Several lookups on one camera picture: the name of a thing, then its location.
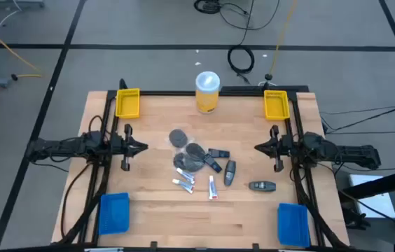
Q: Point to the blue plastic basket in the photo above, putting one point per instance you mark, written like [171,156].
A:
[114,213]
[293,225]

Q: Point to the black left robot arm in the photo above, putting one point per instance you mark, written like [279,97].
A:
[61,147]

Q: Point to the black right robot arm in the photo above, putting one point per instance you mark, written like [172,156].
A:
[351,154]

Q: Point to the yellow plastic basket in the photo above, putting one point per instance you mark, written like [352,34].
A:
[276,105]
[127,103]

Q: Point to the white box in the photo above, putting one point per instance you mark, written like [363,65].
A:
[362,182]

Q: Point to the yellow canister with white lid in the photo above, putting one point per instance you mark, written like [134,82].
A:
[207,94]

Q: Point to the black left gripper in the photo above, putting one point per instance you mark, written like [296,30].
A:
[126,147]

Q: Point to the black beam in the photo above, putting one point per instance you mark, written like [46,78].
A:
[393,178]

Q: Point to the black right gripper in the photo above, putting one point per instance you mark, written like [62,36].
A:
[278,147]

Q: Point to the black clamp foot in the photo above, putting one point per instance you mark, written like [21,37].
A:
[356,218]

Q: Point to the small black camera stand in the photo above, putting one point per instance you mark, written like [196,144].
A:
[268,77]

